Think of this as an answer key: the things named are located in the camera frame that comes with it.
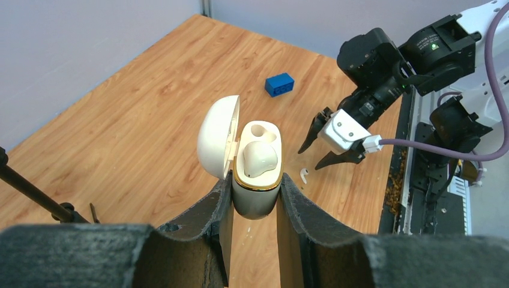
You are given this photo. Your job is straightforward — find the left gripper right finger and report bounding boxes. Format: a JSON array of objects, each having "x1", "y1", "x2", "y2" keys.
[{"x1": 276, "y1": 175, "x2": 508, "y2": 287}]

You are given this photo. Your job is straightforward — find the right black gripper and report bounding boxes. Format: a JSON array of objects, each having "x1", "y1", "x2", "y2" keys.
[{"x1": 298, "y1": 88, "x2": 402, "y2": 170}]

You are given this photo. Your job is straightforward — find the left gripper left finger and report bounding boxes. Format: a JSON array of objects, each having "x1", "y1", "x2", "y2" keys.
[{"x1": 1, "y1": 175, "x2": 233, "y2": 287}]

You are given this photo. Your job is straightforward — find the small beige charging case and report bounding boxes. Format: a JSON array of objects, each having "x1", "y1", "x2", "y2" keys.
[{"x1": 197, "y1": 95, "x2": 283, "y2": 220}]

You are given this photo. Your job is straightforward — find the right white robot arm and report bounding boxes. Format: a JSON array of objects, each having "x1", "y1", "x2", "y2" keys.
[{"x1": 300, "y1": 1, "x2": 508, "y2": 169}]

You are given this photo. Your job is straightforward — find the blue object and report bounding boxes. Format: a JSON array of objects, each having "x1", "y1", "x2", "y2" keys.
[{"x1": 264, "y1": 73, "x2": 295, "y2": 98}]

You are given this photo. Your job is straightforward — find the black tripod microphone stand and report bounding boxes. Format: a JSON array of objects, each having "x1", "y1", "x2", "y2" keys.
[{"x1": 1, "y1": 147, "x2": 89, "y2": 223}]

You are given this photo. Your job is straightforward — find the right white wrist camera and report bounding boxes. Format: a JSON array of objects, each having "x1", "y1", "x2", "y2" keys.
[{"x1": 318, "y1": 109, "x2": 383, "y2": 154}]

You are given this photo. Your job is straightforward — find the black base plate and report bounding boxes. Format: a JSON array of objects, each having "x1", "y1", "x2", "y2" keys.
[{"x1": 378, "y1": 93, "x2": 494, "y2": 235}]

